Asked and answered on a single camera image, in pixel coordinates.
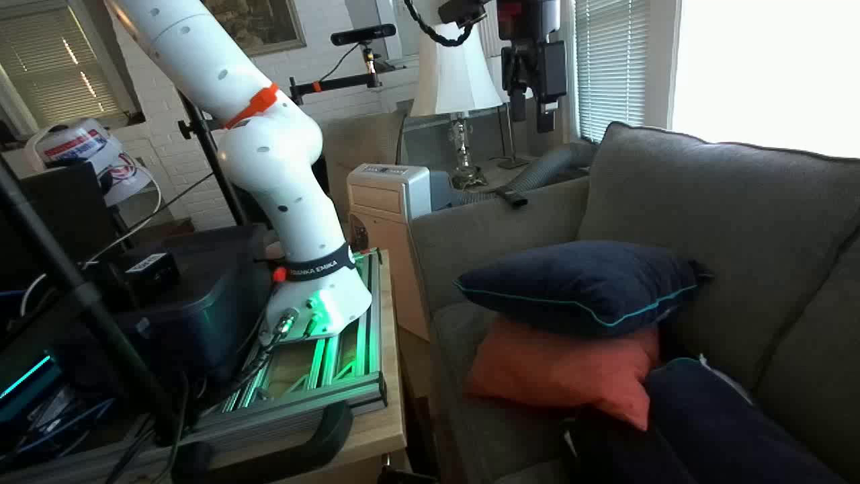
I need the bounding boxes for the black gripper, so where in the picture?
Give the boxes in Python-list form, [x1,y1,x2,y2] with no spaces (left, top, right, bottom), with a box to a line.
[497,0,570,135]

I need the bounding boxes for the black remote control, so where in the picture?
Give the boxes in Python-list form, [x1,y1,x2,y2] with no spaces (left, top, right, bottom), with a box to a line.
[489,182,533,209]

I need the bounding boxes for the navy pillow with light piping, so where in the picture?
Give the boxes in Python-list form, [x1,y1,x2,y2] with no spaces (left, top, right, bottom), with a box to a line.
[454,237,707,341]

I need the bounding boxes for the orange pillow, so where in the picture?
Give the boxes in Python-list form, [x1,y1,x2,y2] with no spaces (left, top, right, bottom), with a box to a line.
[465,316,665,433]

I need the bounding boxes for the narrow window blinds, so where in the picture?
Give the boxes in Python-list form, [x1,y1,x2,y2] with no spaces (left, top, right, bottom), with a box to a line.
[574,0,654,146]

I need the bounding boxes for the table lamp with shade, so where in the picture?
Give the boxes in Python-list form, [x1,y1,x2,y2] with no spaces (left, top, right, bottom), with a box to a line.
[410,21,508,194]

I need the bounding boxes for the white floor appliance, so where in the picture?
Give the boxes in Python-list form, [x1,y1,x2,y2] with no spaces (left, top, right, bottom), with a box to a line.
[344,160,437,341]

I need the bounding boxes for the grey fabric sofa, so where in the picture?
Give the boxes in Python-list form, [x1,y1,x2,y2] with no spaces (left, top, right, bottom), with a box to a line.
[407,119,860,484]

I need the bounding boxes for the dark navy cushion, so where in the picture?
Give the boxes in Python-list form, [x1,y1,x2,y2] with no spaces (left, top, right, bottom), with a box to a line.
[562,354,845,484]

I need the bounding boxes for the wooden table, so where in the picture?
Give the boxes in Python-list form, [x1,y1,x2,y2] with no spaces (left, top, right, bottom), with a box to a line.
[179,249,411,484]

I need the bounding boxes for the black controller box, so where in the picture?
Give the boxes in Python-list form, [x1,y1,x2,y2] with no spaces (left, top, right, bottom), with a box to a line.
[171,224,278,386]

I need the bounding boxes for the small black device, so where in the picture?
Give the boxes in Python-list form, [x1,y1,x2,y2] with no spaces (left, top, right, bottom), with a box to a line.
[125,249,183,289]

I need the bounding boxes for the white bucket with label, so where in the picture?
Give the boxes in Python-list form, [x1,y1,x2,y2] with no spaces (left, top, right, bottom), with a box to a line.
[25,119,157,209]

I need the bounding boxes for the black slanted stand pole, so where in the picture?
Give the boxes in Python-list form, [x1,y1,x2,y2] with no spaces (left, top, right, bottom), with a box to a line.
[0,159,183,445]

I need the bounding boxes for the black cabinet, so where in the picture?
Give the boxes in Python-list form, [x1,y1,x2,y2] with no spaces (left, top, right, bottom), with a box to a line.
[0,164,115,289]

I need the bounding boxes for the black braided cable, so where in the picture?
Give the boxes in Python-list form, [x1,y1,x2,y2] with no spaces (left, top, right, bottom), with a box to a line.
[402,0,478,47]

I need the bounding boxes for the black camera on tripod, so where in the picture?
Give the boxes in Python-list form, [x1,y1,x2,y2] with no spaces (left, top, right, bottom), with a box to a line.
[329,21,398,47]

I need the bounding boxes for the black camera tripod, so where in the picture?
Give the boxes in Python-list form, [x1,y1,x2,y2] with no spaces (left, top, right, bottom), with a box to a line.
[176,42,386,232]

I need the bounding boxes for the small framed wall picture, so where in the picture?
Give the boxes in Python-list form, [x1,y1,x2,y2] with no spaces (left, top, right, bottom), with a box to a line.
[199,0,308,58]

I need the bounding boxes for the large framed wall picture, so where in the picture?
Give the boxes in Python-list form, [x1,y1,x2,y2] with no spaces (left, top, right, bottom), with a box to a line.
[0,0,146,151]

